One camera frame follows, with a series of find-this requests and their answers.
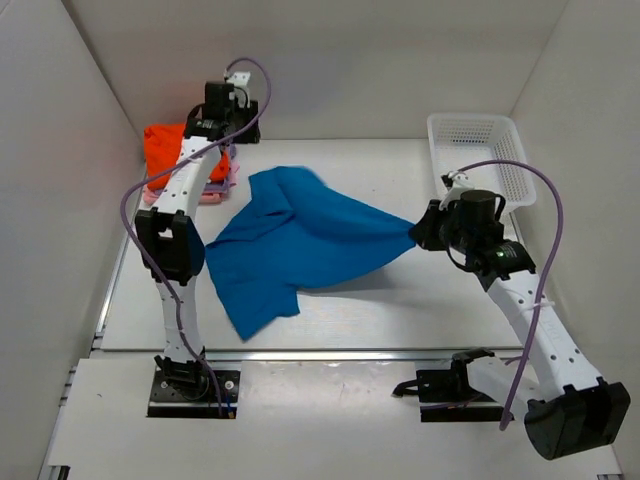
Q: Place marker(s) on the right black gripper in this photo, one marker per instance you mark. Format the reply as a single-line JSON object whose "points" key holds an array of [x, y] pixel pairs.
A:
{"points": [[423, 233]]}

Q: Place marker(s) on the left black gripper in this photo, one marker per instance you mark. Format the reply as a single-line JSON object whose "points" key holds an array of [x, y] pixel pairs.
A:
{"points": [[251, 135]]}

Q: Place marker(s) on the blue t shirt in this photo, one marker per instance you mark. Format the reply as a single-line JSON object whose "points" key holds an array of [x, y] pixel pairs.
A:
{"points": [[296, 233]]}

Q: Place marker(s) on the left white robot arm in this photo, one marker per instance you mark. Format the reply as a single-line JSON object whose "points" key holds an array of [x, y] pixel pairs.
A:
{"points": [[170, 245]]}

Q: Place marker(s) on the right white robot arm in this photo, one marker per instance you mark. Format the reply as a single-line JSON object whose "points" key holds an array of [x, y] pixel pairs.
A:
{"points": [[569, 408]]}

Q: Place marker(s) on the orange folded t shirt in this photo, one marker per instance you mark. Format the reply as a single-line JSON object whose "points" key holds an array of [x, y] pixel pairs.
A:
{"points": [[162, 147]]}

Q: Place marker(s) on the purple folded t shirt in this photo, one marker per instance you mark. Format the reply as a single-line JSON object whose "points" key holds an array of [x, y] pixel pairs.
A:
{"points": [[222, 169]]}

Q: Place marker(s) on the white plastic basket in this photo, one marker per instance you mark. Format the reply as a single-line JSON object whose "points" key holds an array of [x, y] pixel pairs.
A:
{"points": [[457, 140]]}

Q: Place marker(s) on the pink folded t shirt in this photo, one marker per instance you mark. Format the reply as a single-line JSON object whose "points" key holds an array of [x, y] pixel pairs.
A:
{"points": [[214, 192]]}

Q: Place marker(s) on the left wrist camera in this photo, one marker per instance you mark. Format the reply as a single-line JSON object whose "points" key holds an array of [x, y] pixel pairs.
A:
{"points": [[240, 81]]}

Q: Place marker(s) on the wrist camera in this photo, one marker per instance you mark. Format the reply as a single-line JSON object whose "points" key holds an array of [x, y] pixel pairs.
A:
{"points": [[240, 81], [456, 183]]}

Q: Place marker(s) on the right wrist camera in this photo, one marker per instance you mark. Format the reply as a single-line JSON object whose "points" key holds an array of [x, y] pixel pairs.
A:
{"points": [[456, 183]]}

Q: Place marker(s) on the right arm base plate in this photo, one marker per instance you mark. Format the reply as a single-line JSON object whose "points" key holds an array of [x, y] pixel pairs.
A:
{"points": [[445, 395]]}

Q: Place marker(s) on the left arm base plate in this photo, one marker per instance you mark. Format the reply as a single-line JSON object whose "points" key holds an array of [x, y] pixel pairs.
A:
{"points": [[186, 391]]}

